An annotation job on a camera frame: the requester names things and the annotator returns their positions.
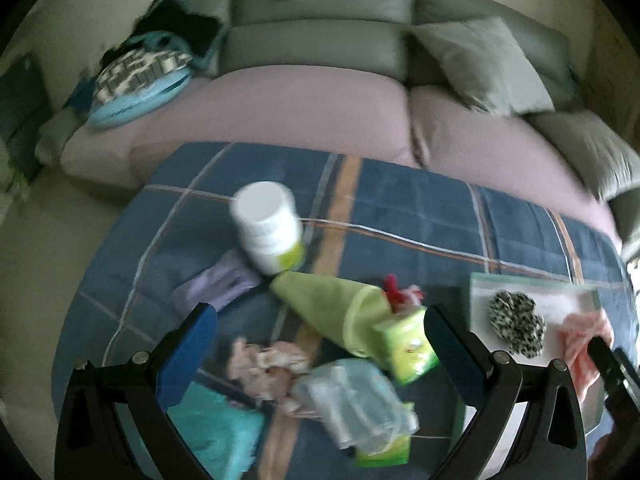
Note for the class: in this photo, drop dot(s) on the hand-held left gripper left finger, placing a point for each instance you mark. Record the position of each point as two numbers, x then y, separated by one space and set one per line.
185 357

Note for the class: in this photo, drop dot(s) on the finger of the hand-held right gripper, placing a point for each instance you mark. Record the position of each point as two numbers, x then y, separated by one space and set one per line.
628 367
602 360

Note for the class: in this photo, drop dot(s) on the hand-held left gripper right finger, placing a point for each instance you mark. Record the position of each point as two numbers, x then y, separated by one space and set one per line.
456 357

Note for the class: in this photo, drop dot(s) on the white tray with green rim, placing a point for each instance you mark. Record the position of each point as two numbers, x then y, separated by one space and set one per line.
555 302

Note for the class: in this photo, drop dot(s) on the green cloth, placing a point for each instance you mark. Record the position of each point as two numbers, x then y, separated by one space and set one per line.
330 310

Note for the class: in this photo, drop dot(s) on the green tissue pack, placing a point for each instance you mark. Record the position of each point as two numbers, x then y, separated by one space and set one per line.
407 345

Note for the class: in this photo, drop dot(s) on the leopard print scrunchie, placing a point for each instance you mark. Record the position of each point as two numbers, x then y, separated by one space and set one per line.
517 322

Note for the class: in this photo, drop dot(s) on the pink floral cloth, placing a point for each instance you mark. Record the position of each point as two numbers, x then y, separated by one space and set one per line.
265 366

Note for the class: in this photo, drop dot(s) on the teal cloth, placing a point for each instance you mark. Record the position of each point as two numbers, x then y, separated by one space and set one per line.
220 432

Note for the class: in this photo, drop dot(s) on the purple cloth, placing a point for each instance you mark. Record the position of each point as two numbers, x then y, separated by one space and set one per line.
220 280

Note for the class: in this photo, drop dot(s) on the clear plastic wipes pack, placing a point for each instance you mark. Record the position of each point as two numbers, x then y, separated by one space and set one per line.
357 400

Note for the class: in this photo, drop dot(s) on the white plastic bottle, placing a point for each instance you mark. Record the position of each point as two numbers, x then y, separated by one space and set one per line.
270 232

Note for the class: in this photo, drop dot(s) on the blue plaid blanket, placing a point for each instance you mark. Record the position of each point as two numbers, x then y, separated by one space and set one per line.
410 200

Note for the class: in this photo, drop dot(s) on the grey throw pillow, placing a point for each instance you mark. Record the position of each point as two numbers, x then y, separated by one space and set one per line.
480 65
592 152

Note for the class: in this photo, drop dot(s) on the light blue inflatable cushion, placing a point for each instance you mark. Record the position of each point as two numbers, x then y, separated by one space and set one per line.
130 107

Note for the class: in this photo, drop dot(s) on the pink sofa cover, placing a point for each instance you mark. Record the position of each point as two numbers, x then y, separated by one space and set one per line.
310 115

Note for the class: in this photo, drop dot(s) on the black and white patterned pillow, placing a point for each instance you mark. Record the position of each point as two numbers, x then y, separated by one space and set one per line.
132 72

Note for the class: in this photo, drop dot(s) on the dark blue cabinet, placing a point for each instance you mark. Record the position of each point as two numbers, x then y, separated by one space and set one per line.
20 110

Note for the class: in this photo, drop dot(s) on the dark cloth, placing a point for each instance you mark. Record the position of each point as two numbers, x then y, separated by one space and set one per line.
175 25

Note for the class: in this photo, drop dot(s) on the grey sofa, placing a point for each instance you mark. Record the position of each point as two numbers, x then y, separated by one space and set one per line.
325 25

